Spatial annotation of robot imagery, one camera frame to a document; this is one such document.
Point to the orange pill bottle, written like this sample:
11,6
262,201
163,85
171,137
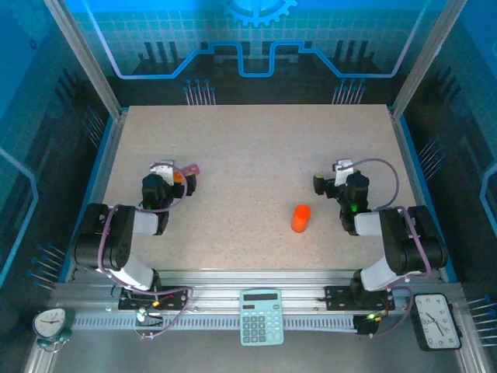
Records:
299,226

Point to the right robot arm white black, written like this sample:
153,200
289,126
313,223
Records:
404,241

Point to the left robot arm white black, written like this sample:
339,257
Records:
116,241

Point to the small black controller box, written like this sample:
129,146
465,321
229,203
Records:
367,325

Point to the light blue calculator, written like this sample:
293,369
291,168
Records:
260,322

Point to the black rectangular clock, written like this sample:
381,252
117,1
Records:
436,322

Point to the green alarm clock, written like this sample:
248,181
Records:
50,322

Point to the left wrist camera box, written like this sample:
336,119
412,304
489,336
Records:
165,171

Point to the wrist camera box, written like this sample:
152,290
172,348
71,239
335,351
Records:
343,165
165,171

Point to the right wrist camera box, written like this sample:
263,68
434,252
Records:
343,165

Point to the aluminium side rail blue strip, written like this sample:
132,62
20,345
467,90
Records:
407,155
108,155

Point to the aluminium frame rail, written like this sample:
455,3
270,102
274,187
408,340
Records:
233,279

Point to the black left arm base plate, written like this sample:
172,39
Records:
174,297

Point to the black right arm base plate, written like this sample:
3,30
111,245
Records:
338,297

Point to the aluminium frame post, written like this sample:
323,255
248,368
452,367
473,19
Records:
89,62
420,58

